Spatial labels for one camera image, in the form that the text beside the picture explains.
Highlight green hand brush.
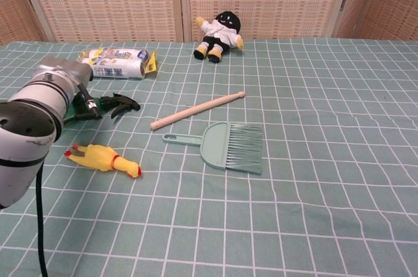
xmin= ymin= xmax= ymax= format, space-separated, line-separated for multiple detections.
xmin=162 ymin=122 xmax=264 ymax=175

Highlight yellow rubber chicken toy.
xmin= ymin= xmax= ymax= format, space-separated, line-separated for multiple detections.
xmin=63 ymin=144 xmax=143 ymax=179

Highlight light wooden stick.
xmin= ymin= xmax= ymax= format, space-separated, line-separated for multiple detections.
xmin=150 ymin=91 xmax=246 ymax=131

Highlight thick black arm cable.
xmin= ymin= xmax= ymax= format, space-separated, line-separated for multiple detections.
xmin=35 ymin=159 xmax=50 ymax=277

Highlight black-headed plush doll white shirt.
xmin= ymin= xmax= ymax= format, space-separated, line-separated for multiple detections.
xmin=193 ymin=10 xmax=245 ymax=64

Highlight green checked tablecloth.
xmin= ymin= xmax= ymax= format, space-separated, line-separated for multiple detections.
xmin=0 ymin=37 xmax=418 ymax=277

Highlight pack of white rolls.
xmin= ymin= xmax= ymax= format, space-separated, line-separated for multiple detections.
xmin=77 ymin=47 xmax=158 ymax=80

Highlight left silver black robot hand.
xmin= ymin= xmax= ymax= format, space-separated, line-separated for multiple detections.
xmin=35 ymin=56 xmax=103 ymax=125

